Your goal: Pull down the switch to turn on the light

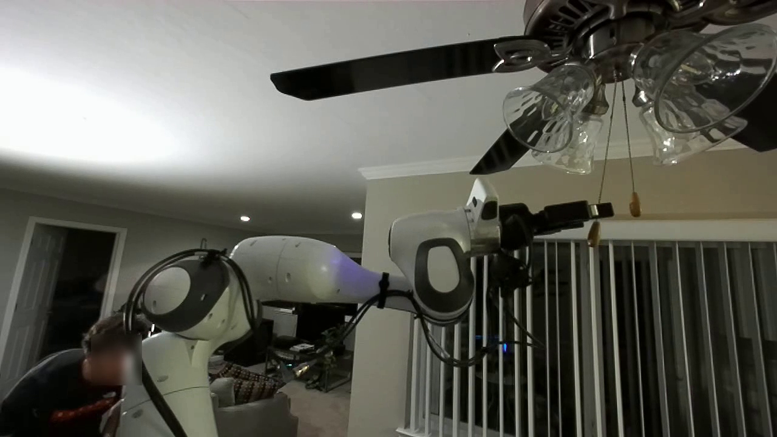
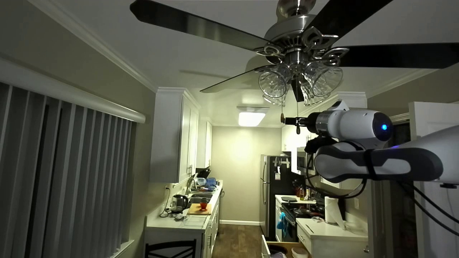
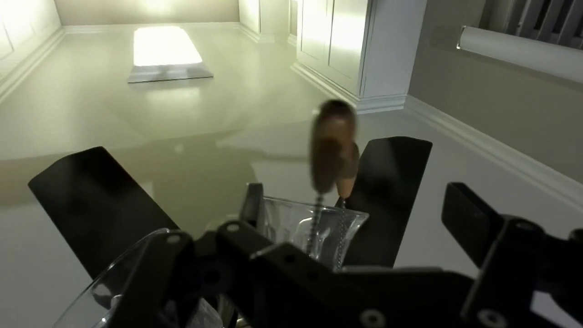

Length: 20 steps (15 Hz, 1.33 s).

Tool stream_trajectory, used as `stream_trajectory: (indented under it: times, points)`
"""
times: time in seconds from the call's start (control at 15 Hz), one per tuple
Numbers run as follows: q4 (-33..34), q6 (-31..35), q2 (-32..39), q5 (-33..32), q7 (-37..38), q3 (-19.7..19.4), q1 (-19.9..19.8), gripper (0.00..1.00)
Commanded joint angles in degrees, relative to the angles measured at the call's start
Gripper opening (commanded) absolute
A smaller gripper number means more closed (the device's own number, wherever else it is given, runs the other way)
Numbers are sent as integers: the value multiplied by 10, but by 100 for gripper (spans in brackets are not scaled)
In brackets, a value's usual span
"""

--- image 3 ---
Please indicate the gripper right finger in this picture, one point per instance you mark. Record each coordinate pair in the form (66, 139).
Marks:
(519, 273)

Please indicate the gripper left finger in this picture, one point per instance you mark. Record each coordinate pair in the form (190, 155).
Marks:
(282, 282)

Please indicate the black fan blade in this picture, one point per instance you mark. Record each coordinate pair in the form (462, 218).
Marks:
(100, 205)
(387, 200)

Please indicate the black ceiling fan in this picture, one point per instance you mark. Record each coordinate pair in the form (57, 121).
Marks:
(100, 205)

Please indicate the white roller blind tube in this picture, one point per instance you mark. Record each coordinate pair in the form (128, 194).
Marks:
(519, 51)

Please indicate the tall white cabinet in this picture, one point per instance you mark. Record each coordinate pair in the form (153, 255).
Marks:
(346, 45)

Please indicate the window blinds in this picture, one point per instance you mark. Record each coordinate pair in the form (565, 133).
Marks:
(542, 18)

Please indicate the bright ceiling light panel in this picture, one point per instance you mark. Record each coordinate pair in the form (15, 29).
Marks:
(166, 48)

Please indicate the narrow white cabinet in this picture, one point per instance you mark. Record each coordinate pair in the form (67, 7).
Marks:
(262, 16)

